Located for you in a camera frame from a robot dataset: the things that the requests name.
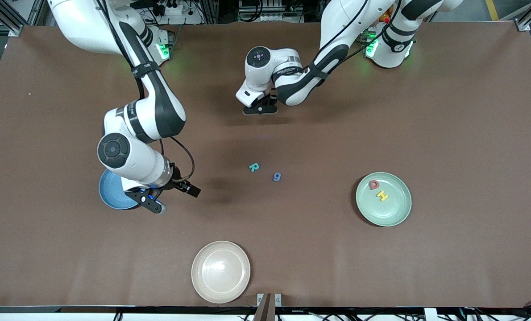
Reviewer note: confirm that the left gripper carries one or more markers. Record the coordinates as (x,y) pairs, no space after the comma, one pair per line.
(266,100)

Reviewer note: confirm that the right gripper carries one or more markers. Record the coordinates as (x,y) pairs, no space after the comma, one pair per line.
(179,183)

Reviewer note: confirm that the teal capital letter R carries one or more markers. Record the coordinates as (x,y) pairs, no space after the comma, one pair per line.
(253,166)

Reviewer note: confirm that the red capital letter Q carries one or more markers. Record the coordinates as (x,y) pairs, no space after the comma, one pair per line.
(374,182)

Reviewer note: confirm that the yellow capital letter H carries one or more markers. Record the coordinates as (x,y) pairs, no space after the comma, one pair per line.
(383,195)

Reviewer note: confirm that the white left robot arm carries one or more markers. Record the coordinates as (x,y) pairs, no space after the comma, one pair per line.
(265,67)

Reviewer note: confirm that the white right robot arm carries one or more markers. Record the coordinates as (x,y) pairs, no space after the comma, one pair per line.
(82,26)

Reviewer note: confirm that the blue plate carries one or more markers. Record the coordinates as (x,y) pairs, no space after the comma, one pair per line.
(111,191)

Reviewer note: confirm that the beige plate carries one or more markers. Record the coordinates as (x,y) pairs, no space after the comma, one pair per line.
(221,272)

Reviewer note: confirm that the white power strip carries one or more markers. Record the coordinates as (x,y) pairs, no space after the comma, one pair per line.
(185,18)

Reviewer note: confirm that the orange packaged items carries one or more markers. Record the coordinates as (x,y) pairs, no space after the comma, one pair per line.
(383,18)

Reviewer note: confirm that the green plate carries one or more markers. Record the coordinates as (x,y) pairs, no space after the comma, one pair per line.
(395,211)

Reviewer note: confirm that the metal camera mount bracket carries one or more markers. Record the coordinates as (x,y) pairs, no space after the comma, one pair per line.
(269,307)

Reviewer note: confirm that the table edge rail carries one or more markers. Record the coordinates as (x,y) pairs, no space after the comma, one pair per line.
(69,316)

